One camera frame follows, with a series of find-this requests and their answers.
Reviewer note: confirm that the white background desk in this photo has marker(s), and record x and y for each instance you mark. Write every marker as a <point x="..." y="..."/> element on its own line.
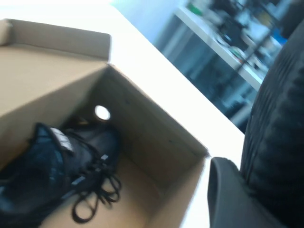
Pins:
<point x="202" y="32"/>

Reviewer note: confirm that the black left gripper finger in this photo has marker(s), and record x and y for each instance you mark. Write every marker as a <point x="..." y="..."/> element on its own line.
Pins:
<point x="232" y="204"/>

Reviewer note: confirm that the blue background item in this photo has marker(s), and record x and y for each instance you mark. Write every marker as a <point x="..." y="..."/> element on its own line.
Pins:
<point x="279" y="38"/>

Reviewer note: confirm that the brown cardboard shoe box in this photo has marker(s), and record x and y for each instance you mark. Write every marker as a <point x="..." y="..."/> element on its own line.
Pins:
<point x="154" y="123"/>

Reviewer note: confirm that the black sneaker white tongue label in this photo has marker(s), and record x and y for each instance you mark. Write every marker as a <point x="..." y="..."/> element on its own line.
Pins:
<point x="42" y="166"/>
<point x="273" y="142"/>

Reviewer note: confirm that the green background item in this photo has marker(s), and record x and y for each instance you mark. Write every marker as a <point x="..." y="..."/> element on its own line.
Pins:
<point x="196" y="9"/>

